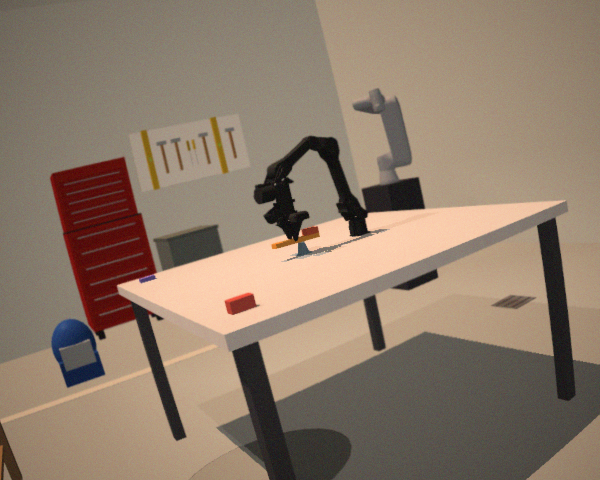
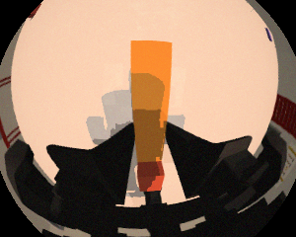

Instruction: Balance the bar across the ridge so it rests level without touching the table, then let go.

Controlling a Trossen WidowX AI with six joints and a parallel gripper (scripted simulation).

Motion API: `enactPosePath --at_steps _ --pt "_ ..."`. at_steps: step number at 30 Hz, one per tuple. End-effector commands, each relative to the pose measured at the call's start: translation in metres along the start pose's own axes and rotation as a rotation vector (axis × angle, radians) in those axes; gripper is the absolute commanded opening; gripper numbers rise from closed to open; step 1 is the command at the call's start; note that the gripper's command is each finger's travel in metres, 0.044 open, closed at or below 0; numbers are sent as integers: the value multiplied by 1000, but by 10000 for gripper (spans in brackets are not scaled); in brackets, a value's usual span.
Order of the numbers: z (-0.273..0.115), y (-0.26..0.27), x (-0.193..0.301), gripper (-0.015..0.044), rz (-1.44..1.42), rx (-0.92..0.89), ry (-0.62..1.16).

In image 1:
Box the purple rectangular block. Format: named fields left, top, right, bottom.
left=139, top=274, right=156, bottom=284

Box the red rectangular block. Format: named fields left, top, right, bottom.
left=224, top=293, right=256, bottom=315

